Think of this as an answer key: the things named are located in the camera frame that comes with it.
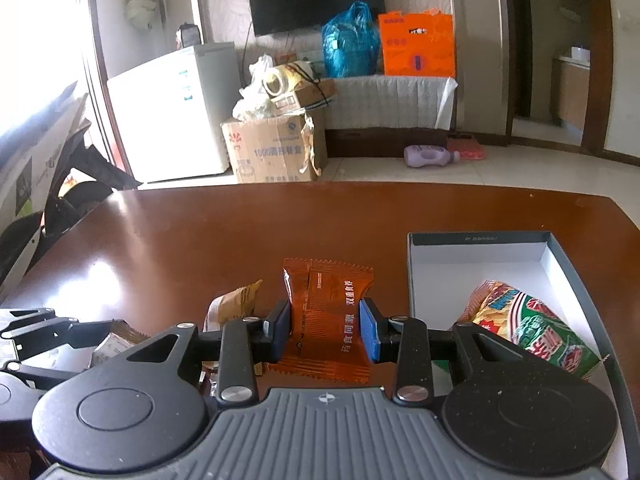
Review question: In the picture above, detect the yellowish tape roll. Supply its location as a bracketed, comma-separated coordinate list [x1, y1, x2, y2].
[262, 62, 313, 101]

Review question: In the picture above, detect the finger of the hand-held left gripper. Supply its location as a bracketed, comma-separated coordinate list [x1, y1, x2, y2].
[0, 364, 83, 395]
[0, 308, 126, 361]

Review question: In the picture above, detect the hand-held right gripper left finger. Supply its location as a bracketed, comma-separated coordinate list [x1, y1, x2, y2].
[125, 301, 293, 407]

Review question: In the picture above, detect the brown snack packet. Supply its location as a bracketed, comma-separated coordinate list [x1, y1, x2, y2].
[205, 280, 263, 333]

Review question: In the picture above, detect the purple bottle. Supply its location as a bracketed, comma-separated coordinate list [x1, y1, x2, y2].
[404, 143, 461, 168]

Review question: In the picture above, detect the wooden kitchen cabinet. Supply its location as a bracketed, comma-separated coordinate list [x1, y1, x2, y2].
[550, 55, 591, 131]

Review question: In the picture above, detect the small framed object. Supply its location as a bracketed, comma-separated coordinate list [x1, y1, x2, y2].
[175, 22, 203, 51]

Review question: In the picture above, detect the green snack packet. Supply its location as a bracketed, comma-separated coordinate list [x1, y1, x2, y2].
[452, 280, 612, 380]

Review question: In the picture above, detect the dark wooden tv cabinet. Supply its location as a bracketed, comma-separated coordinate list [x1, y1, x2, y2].
[325, 127, 451, 159]

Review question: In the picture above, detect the black and white scooter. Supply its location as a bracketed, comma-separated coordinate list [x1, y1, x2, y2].
[0, 80, 143, 311]

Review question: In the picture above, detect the orange snack packet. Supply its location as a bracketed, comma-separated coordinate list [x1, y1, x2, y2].
[267, 257, 376, 386]

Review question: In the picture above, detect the orange gift box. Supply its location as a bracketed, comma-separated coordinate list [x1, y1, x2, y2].
[377, 8, 457, 79]

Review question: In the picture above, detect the white plastic bag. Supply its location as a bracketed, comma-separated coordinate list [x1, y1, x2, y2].
[232, 54, 275, 121]

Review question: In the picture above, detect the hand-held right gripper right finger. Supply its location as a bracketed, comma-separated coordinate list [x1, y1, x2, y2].
[361, 298, 526, 407]

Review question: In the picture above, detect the large printed cardboard box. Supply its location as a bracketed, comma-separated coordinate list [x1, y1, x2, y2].
[221, 112, 328, 184]

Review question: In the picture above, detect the white mini fridge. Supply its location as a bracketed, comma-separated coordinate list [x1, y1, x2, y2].
[106, 42, 240, 184]

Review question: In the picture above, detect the small cardboard box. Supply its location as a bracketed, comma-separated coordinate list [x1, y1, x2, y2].
[270, 77, 338, 113]

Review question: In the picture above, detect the white cabinet cover cloth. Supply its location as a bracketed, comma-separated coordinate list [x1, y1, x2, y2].
[320, 76, 458, 131]

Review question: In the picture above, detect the pink flat box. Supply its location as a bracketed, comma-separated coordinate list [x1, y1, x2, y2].
[446, 132, 487, 162]

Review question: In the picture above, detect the pale snack packet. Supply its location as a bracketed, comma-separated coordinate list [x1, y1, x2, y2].
[90, 320, 151, 368]

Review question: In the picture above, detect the blue plastic bag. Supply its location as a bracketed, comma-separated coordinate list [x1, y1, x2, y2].
[321, 1, 381, 79]

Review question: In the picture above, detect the grey cardboard box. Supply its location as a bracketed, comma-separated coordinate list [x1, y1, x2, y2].
[406, 230, 640, 480]

